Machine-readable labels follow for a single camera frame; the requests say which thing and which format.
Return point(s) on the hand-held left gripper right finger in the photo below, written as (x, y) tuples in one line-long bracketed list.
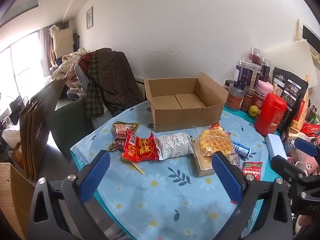
[(227, 177)]

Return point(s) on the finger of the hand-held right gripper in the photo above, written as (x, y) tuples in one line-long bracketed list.
[(306, 146), (285, 166)]

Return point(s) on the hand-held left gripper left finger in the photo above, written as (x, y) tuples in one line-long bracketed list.
[(96, 175)]

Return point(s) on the purple bread packet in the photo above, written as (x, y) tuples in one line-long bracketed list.
[(233, 160)]

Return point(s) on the small red green packet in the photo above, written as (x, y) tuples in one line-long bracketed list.
[(251, 168)]

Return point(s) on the small gold box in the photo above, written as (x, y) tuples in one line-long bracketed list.
[(202, 166)]

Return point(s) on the blue white tube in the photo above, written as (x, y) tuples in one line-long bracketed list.
[(242, 150)]

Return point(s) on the clear waffle packet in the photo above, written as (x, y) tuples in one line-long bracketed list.
[(212, 140)]

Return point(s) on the lollipop with yellow stick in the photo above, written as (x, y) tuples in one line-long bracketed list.
[(137, 168)]

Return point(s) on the gold red snack packet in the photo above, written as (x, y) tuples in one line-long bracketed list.
[(123, 130)]

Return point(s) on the white bread packet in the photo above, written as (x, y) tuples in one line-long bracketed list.
[(172, 145)]

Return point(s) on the cardboard box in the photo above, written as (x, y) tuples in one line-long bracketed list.
[(175, 117)]

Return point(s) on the red plastic packets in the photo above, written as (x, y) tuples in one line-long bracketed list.
[(310, 130)]

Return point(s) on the white blue case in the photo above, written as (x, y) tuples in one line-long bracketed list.
[(276, 147)]

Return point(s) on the orange yellow box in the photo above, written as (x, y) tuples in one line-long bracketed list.
[(300, 117)]

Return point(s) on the red canister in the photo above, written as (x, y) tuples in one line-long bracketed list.
[(270, 115)]

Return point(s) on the dark green sofa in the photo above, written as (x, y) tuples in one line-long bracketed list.
[(70, 127)]

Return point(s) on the black printed pouch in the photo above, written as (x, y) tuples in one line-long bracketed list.
[(290, 92)]

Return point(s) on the green pear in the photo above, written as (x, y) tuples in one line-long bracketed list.
[(253, 110)]

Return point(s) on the blue floral tablecloth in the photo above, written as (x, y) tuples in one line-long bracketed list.
[(155, 200)]

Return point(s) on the pink jar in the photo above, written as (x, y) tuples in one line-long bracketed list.
[(263, 90)]

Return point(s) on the narrow brown label jar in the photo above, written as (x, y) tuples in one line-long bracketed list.
[(248, 101)]

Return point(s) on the stack of flat cardboard sheets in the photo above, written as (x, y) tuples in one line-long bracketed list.
[(37, 130)]

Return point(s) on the wide jar red powder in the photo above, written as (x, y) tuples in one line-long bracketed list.
[(235, 97)]

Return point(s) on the green plaid shirt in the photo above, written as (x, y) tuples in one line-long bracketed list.
[(93, 92)]

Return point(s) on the clear jar of nuts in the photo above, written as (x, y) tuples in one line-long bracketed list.
[(253, 77)]

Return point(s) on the brown cardboard carton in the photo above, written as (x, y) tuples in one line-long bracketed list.
[(10, 200)]

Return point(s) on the white canvas board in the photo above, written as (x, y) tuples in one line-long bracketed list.
[(287, 57)]

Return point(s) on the small black lid jar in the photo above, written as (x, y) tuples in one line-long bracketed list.
[(228, 85)]

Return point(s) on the purple label clear jar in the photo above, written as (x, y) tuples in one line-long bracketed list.
[(241, 75)]

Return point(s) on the brown jacket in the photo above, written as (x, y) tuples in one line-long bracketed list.
[(117, 80)]

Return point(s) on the pile of clothes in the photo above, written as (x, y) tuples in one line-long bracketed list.
[(67, 67)]

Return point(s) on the wooden easel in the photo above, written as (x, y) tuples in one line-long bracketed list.
[(298, 30)]

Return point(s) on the window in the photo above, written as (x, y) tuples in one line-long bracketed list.
[(22, 65)]

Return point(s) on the brown curtain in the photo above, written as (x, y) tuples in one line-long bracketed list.
[(47, 50)]

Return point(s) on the small wall picture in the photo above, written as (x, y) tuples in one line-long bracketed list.
[(89, 17)]

